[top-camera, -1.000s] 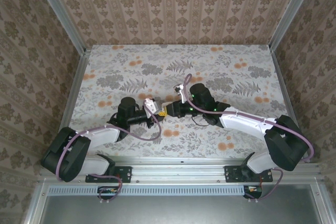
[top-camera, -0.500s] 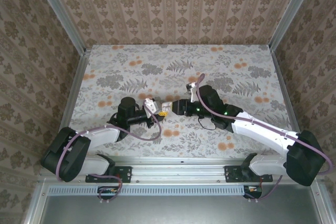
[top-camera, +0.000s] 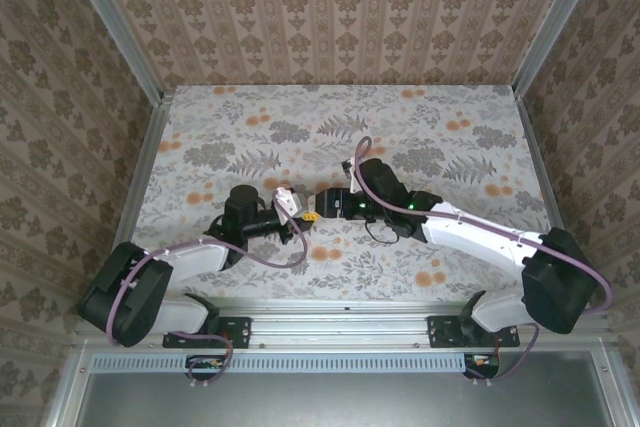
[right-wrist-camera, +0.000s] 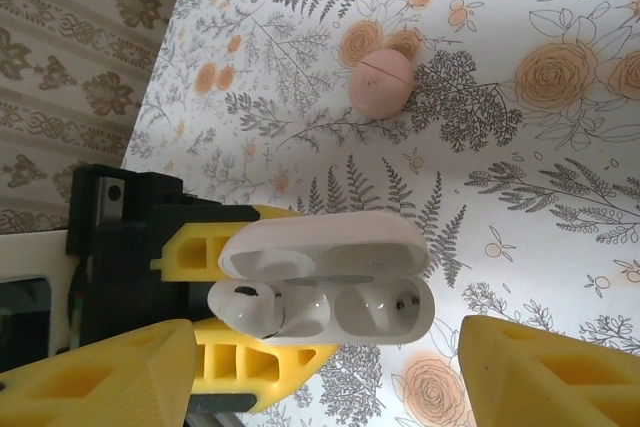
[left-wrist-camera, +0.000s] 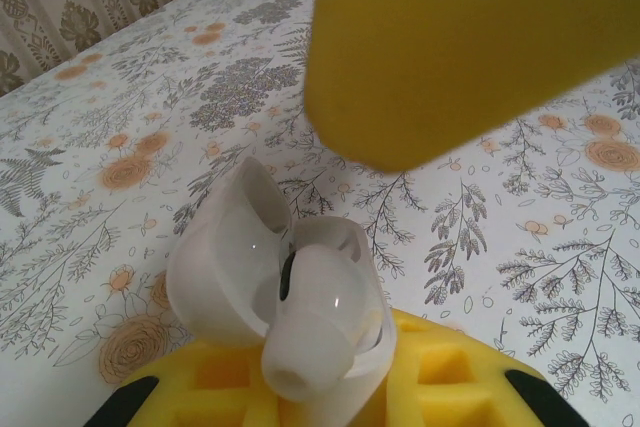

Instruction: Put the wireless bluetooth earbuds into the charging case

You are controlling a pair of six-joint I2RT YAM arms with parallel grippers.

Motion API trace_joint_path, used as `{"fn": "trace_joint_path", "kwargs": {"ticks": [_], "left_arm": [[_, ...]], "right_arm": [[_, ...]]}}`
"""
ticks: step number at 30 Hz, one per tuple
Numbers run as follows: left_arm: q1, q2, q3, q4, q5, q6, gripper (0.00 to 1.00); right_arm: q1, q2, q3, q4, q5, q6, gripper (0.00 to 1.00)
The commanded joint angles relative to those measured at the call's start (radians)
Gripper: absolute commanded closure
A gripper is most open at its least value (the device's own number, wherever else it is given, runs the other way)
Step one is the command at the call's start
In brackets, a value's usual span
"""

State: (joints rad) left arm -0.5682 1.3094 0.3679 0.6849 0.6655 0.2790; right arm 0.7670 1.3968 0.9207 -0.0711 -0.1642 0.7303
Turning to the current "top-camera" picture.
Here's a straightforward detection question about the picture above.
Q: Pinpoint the floral table cover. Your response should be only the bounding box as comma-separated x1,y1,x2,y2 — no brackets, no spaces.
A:
117,84,571,303

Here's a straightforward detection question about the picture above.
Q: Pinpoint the black connector board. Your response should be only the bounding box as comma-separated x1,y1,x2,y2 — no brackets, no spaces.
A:
462,351,501,381
185,354,232,383

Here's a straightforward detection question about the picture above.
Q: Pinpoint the grey metal sheet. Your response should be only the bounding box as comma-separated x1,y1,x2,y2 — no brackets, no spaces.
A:
44,349,640,427

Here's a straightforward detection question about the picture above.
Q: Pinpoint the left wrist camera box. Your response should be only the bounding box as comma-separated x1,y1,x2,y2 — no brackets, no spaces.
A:
272,186,304,221

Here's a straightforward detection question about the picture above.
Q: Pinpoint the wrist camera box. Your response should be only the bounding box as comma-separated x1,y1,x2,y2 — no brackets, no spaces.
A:
272,186,304,221
341,156,366,194

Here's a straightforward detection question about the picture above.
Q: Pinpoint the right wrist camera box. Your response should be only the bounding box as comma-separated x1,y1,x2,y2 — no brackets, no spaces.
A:
341,156,366,194

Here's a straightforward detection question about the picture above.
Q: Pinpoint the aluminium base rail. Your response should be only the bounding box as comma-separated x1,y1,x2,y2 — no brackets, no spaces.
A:
74,296,614,351

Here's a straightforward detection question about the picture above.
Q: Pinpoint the aluminium side rail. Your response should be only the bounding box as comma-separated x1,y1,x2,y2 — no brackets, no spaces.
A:
514,94,594,311
94,91,176,313

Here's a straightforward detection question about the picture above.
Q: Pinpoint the grey slotted cable duct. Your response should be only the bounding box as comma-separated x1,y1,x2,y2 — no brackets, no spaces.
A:
92,352,466,374

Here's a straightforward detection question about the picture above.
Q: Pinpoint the aluminium corner post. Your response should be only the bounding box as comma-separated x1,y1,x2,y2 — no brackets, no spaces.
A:
59,0,166,103
512,0,609,98

